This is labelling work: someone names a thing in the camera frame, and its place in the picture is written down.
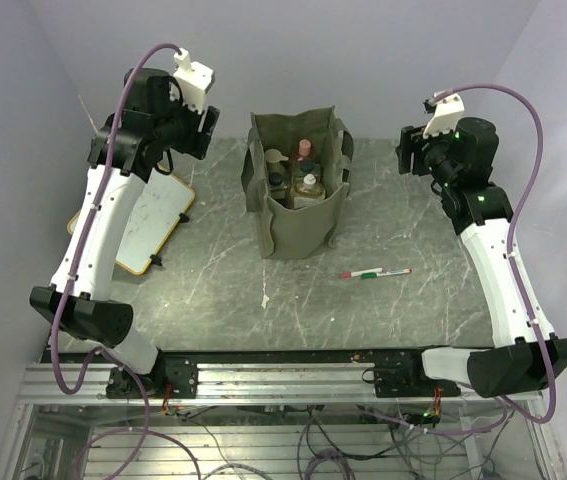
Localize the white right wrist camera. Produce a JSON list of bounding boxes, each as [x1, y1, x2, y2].
[[422, 90, 465, 139]]

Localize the amber liquid bottle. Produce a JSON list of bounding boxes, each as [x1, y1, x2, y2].
[[290, 174, 327, 210]]

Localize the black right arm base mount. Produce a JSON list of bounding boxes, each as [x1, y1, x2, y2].
[[357, 349, 461, 398]]

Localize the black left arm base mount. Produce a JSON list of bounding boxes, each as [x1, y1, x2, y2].
[[105, 358, 199, 400]]

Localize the yellow-framed small whiteboard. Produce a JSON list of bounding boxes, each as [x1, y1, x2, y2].
[[53, 165, 195, 288]]

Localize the orange bottle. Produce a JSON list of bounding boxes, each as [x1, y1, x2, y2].
[[292, 139, 315, 161]]

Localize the clear square bottle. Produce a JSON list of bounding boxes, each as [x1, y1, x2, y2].
[[267, 172, 289, 204]]

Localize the green marker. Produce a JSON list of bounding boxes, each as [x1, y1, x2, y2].
[[360, 268, 413, 279]]

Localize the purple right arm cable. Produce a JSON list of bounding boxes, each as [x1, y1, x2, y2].
[[362, 83, 559, 437]]

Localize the clear perfume bottle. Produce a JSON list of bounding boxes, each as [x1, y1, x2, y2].
[[291, 159, 321, 182]]

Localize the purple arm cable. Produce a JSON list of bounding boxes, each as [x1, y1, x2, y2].
[[50, 43, 204, 480], [362, 83, 559, 437]]

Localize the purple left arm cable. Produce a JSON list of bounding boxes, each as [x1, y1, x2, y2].
[[50, 43, 204, 480]]

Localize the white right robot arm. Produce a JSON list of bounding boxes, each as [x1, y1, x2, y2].
[[396, 117, 567, 398]]

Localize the red and white marker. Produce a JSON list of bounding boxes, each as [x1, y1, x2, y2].
[[339, 267, 384, 279]]

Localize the olive green canvas bag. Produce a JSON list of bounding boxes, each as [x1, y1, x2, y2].
[[241, 106, 354, 260]]

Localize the green lotion bottle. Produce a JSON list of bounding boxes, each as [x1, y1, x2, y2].
[[264, 149, 288, 175]]

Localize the aluminium rail frame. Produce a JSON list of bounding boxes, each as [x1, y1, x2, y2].
[[0, 349, 564, 480]]

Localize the loose cables under table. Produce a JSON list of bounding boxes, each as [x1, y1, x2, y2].
[[127, 399, 509, 480]]

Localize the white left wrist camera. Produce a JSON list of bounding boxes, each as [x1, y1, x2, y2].
[[173, 48, 215, 114]]

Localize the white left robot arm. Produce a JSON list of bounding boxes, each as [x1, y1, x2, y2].
[[30, 63, 219, 397]]

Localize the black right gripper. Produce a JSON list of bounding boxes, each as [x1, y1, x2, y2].
[[397, 119, 459, 188]]

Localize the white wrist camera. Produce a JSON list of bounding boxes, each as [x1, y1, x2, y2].
[[173, 48, 215, 114], [422, 90, 465, 139]]

